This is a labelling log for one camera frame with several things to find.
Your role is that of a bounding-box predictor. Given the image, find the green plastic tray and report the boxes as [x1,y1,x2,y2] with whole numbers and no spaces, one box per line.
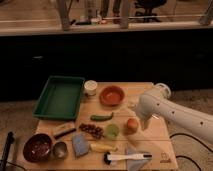
[33,76,85,121]

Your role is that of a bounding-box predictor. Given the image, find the red yellow apple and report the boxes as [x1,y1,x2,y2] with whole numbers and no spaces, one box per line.
[126,118,139,132]

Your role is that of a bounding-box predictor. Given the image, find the black office chair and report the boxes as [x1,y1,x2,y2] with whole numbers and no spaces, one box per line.
[135,0,167,23]

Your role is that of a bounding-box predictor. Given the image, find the bunch of dark grapes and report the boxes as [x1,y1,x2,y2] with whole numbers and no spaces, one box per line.
[79,123,103,139]

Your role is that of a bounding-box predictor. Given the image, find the dark red bowl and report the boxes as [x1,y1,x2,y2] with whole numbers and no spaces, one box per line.
[23,133,52,163]

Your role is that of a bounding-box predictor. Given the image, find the black cable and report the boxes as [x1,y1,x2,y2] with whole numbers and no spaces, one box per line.
[169,132,213,171]

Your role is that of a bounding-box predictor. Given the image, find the small metal cup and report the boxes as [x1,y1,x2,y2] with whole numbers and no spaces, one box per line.
[53,141,68,159]

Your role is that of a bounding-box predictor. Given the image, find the green chili pepper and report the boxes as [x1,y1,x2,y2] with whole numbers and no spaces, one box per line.
[90,112,114,122]

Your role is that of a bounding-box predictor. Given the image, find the wooden block eraser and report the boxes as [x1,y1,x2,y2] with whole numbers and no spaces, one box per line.
[52,122,76,138]

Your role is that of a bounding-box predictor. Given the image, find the grey blue cloth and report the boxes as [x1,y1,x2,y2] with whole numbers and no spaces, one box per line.
[125,147,152,171]

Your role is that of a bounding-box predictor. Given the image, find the black pole stand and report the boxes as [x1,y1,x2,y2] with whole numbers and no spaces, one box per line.
[0,132,14,171]

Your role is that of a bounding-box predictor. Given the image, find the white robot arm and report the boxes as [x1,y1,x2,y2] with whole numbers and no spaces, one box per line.
[135,83,213,144]

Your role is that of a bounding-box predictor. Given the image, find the yellow banana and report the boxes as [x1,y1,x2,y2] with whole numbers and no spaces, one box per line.
[90,143,118,152]

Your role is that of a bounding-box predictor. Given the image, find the orange bowl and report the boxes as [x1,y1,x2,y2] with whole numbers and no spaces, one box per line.
[99,85,125,106]

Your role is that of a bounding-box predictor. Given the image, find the white paper cup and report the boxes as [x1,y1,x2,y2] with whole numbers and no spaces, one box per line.
[84,80,98,96]

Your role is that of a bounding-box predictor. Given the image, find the green plastic cup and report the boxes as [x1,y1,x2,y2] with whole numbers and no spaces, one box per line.
[104,124,119,140]

